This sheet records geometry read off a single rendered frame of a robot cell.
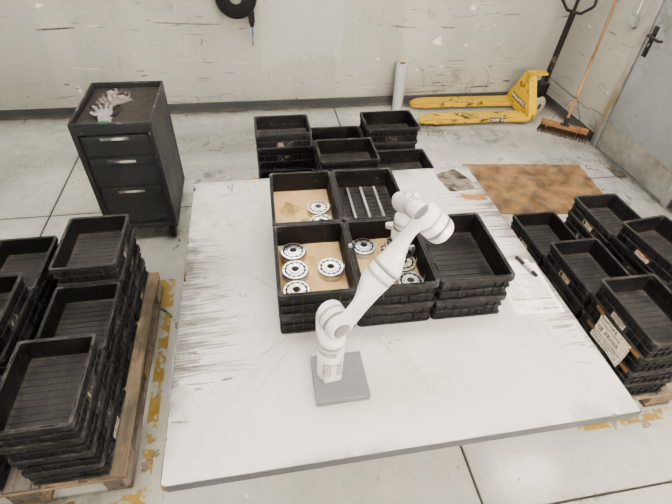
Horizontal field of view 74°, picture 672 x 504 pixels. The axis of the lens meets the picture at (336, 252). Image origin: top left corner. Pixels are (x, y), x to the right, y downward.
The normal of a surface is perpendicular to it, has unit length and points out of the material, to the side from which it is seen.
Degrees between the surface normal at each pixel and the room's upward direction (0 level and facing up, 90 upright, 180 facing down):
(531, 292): 0
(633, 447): 0
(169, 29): 90
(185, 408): 0
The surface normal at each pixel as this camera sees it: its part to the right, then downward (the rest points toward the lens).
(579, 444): 0.04, -0.73
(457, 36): 0.17, 0.67
